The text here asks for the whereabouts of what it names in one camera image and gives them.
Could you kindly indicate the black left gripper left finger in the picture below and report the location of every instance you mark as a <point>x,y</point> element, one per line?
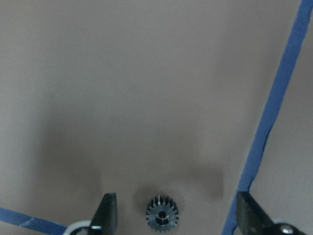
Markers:
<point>105,219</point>

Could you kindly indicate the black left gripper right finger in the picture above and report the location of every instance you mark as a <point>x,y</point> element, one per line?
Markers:
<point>251,218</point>

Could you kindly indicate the brown paper table cover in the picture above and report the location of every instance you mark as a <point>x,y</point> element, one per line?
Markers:
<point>135,97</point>

